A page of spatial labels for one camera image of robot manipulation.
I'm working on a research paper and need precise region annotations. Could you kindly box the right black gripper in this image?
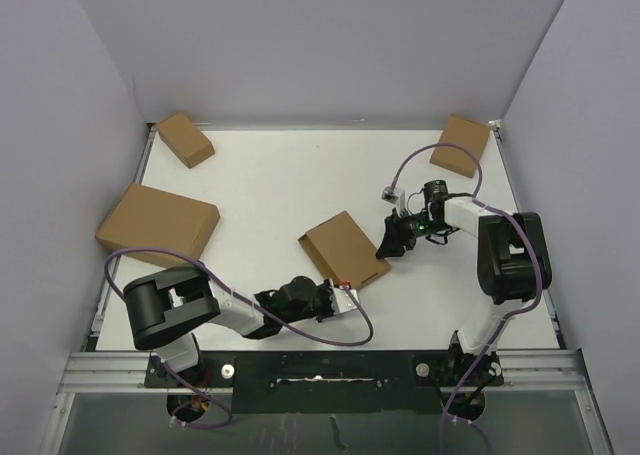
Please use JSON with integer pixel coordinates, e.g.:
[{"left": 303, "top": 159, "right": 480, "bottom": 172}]
[{"left": 377, "top": 208, "right": 452, "bottom": 259}]

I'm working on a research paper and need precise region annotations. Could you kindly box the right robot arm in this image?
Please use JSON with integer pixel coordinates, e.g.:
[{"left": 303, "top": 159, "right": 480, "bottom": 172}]
[{"left": 376, "top": 180, "right": 552, "bottom": 384}]

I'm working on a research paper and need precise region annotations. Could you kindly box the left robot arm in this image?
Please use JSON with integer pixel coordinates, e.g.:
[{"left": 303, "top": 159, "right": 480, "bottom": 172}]
[{"left": 124, "top": 265, "right": 355, "bottom": 386}]

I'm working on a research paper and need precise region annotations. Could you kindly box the large folded cardboard box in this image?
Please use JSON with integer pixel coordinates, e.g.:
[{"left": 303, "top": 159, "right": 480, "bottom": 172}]
[{"left": 95, "top": 183, "right": 220, "bottom": 259}]

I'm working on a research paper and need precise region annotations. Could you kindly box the small folded cardboard box left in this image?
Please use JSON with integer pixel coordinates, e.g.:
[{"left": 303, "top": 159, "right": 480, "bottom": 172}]
[{"left": 156, "top": 112, "right": 215, "bottom": 169}]

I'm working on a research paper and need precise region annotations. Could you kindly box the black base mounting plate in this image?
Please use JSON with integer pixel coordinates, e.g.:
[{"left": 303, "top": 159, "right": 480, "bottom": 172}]
[{"left": 143, "top": 348, "right": 504, "bottom": 426}]

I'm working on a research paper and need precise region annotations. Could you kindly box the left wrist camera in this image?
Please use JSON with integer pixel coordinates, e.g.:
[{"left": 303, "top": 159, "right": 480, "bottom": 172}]
[{"left": 330, "top": 282, "right": 360, "bottom": 315}]

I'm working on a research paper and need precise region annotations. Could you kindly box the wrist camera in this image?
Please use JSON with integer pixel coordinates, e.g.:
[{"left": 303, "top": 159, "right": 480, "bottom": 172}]
[
  {"left": 330, "top": 282, "right": 360, "bottom": 315},
  {"left": 381, "top": 186, "right": 410, "bottom": 216}
]

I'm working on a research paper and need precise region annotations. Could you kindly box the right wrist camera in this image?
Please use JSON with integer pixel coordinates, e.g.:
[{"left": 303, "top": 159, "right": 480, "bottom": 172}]
[{"left": 381, "top": 186, "right": 410, "bottom": 216}]

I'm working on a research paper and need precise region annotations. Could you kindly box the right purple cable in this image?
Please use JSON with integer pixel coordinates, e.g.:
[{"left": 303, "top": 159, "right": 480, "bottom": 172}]
[{"left": 389, "top": 143, "right": 546, "bottom": 455}]

